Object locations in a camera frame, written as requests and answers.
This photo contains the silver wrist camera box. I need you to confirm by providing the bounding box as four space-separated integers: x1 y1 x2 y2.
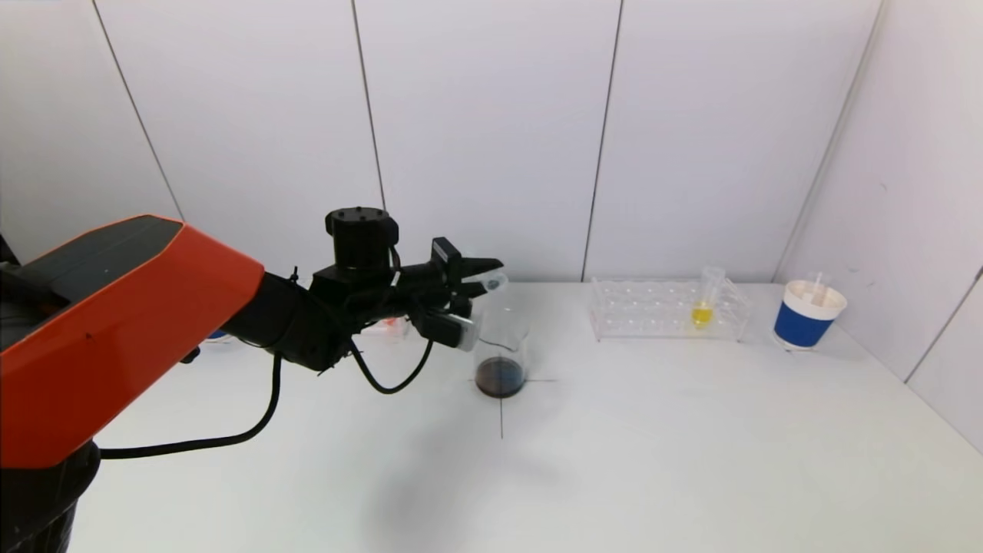
419 309 478 353

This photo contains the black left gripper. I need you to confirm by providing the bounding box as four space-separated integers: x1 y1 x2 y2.
400 237 505 300

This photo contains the test tube with blue pigment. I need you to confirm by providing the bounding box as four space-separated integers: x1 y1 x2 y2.
467 268 510 299

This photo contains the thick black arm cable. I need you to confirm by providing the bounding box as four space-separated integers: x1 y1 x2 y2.
98 353 283 461

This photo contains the clear glass beaker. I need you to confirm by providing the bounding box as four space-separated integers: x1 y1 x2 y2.
472 307 531 399

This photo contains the test tube with yellow pigment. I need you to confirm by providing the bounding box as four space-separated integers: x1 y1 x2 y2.
689 267 726 331

